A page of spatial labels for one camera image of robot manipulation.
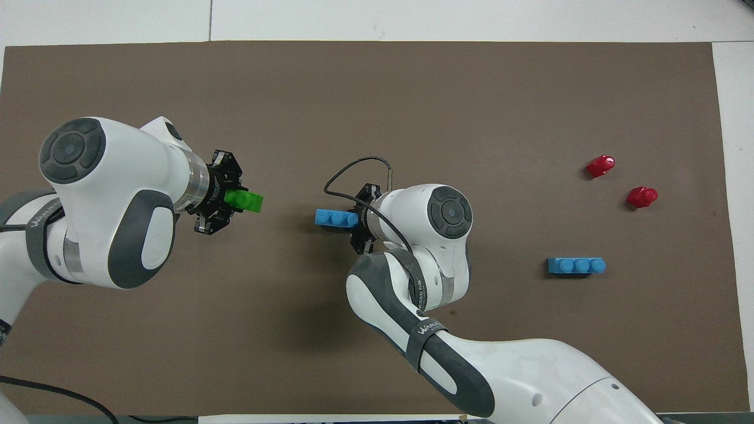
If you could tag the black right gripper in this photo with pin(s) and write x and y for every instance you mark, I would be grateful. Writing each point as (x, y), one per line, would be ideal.
(362, 221)

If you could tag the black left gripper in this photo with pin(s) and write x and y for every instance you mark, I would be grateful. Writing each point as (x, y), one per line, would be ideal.
(211, 194)

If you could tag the plain green brick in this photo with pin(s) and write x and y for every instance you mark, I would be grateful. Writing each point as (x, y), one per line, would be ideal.
(247, 201)

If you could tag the blue three-stud brick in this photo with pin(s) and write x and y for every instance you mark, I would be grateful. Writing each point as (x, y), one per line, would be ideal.
(336, 218)
(576, 266)

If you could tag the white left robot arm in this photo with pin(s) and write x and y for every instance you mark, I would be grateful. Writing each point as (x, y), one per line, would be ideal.
(106, 206)

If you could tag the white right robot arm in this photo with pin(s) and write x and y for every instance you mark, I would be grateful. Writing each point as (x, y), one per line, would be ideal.
(436, 282)

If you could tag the brown table mat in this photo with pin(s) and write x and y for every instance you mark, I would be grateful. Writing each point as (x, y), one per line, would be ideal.
(471, 106)

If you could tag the red toy brick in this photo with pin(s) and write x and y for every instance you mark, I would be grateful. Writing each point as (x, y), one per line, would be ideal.
(641, 197)
(599, 166)

